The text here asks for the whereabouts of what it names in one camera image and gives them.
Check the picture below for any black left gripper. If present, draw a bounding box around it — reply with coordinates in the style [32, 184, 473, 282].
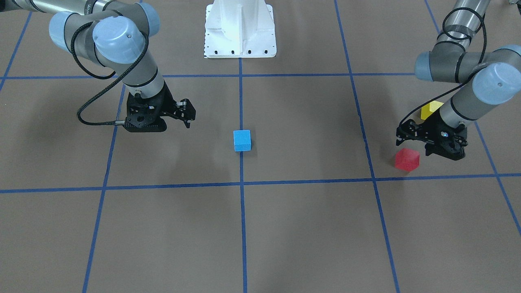
[396, 112, 468, 160]

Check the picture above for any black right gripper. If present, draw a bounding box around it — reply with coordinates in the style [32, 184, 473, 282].
[123, 84, 197, 132]

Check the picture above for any yellow foam block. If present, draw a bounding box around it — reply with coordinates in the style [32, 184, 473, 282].
[420, 101, 444, 120]

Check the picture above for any red foam block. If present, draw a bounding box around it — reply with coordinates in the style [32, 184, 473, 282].
[394, 148, 420, 172]

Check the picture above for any blue foam block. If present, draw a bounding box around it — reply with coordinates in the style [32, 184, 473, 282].
[233, 129, 252, 152]

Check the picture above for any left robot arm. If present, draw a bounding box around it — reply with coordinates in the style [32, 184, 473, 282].
[396, 0, 521, 161]

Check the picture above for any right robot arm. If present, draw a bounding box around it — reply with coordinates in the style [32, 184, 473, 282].
[1, 0, 197, 132]

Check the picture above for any brown paper table mat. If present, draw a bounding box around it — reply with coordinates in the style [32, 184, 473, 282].
[1, 0, 521, 293]

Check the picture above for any white central robot pedestal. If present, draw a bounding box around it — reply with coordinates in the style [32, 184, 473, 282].
[204, 0, 277, 58]

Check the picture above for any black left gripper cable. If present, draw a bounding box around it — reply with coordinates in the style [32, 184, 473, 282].
[399, 7, 487, 131]

